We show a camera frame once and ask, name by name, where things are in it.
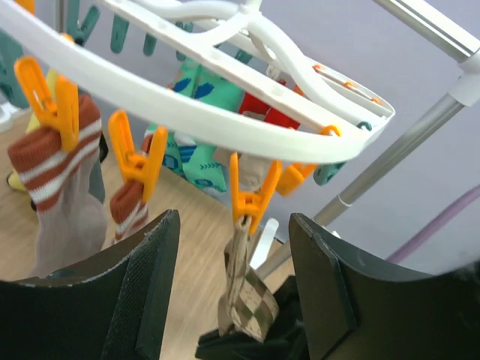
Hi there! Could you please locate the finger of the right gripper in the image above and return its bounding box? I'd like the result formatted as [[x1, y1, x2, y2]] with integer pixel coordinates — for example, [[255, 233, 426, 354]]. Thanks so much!
[[194, 275, 311, 360]]

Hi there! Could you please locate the white and grey drying rack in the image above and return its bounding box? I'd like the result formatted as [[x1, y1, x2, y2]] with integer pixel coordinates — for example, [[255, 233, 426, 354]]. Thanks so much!
[[262, 1, 479, 258]]

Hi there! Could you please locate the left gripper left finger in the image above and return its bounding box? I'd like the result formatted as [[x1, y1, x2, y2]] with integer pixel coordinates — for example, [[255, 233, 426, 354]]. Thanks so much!
[[1, 210, 180, 359]]

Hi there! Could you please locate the teal patterned sock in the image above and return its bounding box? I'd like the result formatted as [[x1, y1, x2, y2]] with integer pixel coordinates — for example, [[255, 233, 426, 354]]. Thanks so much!
[[163, 59, 245, 194]]

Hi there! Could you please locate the grey sock rust striped cuff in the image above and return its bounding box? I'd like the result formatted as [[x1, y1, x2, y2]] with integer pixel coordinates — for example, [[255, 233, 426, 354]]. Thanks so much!
[[27, 94, 107, 278]]

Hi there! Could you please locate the white round clip hanger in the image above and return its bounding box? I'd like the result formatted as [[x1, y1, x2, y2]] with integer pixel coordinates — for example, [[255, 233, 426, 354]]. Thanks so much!
[[0, 0, 397, 164]]

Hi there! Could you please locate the red sock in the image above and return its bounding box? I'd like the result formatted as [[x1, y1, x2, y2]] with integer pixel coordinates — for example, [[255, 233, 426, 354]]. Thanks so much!
[[238, 93, 300, 130]]

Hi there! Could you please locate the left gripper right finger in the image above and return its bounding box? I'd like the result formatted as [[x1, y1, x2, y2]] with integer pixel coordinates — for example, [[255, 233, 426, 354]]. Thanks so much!
[[289, 213, 479, 359]]

